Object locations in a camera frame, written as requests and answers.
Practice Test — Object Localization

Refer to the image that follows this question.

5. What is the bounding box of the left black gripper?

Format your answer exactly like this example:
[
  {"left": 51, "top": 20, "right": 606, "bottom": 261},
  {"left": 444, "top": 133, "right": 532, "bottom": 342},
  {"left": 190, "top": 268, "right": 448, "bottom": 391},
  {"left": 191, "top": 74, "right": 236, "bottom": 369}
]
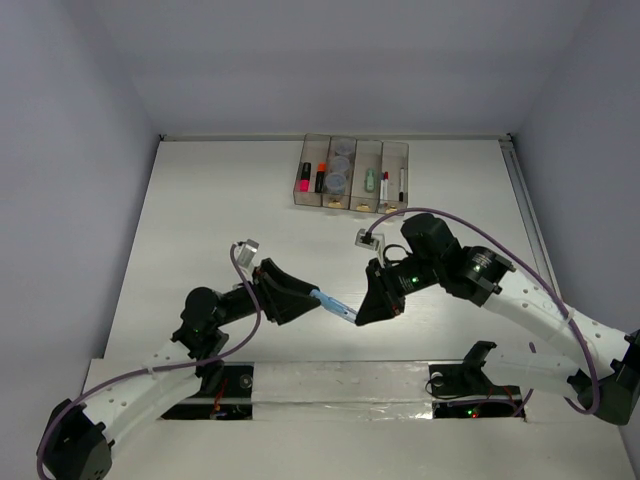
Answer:
[{"left": 212, "top": 259, "right": 320, "bottom": 327}]

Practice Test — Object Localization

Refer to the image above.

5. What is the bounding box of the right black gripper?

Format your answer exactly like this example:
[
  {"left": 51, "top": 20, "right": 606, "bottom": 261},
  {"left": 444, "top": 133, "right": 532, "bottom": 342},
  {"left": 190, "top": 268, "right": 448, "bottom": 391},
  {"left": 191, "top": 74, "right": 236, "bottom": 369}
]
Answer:
[{"left": 354, "top": 255, "right": 442, "bottom": 326}]

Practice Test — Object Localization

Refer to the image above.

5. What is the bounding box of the blue transparent utility knife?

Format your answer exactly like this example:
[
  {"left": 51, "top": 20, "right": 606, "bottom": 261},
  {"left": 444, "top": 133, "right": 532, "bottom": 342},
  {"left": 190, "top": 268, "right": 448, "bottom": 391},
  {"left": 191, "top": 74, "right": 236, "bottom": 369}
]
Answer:
[{"left": 310, "top": 289, "right": 357, "bottom": 324}]

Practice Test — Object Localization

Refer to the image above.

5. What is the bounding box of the black cap whiteboard marker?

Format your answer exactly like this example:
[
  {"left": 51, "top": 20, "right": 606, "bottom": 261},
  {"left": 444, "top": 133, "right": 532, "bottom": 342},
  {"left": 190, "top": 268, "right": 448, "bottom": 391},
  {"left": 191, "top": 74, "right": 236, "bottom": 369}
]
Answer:
[{"left": 398, "top": 168, "right": 407, "bottom": 202}]

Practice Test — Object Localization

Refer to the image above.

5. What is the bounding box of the pink black highlighter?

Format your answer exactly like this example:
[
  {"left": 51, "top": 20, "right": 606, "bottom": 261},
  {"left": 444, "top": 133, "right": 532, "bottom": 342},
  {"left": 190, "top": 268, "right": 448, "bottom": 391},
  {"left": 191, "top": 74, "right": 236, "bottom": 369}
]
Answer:
[{"left": 298, "top": 162, "right": 312, "bottom": 192}]

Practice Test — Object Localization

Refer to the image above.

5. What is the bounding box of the green transparent utility knife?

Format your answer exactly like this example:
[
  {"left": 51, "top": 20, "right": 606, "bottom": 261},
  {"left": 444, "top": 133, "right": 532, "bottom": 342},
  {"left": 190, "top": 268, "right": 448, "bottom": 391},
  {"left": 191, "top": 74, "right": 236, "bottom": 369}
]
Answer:
[{"left": 364, "top": 168, "right": 376, "bottom": 193}]

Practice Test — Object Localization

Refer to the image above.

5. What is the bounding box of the orange highlighter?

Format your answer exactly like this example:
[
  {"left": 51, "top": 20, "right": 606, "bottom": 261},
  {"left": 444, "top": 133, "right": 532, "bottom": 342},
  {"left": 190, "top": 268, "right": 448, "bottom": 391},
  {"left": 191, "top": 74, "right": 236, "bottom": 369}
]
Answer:
[{"left": 314, "top": 162, "right": 326, "bottom": 194}]

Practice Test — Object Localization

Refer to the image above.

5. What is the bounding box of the clear four-compartment organizer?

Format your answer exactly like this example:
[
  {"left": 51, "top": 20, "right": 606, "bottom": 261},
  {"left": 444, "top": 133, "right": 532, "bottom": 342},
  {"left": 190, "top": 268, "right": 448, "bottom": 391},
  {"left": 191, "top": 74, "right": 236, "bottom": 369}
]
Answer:
[{"left": 293, "top": 133, "right": 409, "bottom": 214}]

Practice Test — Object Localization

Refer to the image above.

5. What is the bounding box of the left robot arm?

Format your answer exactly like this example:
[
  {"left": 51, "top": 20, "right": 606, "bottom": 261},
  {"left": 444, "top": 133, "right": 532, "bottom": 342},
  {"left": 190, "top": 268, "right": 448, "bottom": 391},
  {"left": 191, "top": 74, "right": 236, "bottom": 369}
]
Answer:
[{"left": 36, "top": 259, "right": 323, "bottom": 479}]

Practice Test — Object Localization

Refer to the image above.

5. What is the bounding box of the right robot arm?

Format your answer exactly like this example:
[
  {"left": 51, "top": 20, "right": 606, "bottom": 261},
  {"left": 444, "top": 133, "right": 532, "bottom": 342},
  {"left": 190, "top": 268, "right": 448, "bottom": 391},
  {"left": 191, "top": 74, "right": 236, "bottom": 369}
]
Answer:
[{"left": 355, "top": 213, "right": 639, "bottom": 426}]

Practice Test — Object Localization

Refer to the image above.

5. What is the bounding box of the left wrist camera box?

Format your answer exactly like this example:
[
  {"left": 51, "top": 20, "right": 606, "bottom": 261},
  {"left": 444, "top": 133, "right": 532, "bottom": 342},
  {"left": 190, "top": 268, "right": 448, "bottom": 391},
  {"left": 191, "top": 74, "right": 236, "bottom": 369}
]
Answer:
[{"left": 234, "top": 239, "right": 259, "bottom": 270}]

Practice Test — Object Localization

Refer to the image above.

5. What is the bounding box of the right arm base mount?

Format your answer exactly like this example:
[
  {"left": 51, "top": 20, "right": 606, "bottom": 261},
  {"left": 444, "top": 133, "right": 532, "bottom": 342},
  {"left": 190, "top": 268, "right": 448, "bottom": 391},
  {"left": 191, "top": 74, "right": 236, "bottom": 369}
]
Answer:
[{"left": 425, "top": 341, "right": 523, "bottom": 420}]

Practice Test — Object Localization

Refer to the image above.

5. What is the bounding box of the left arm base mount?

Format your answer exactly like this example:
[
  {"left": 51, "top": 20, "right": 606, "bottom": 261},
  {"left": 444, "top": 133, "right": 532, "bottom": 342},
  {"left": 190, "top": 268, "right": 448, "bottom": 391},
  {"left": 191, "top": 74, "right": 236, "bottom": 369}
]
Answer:
[{"left": 161, "top": 363, "right": 254, "bottom": 421}]

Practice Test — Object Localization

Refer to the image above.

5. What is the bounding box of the aluminium rail right edge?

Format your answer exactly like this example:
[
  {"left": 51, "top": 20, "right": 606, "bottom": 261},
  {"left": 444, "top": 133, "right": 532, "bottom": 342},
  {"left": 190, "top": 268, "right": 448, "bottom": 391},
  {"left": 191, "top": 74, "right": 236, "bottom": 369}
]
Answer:
[{"left": 498, "top": 138, "right": 562, "bottom": 297}]

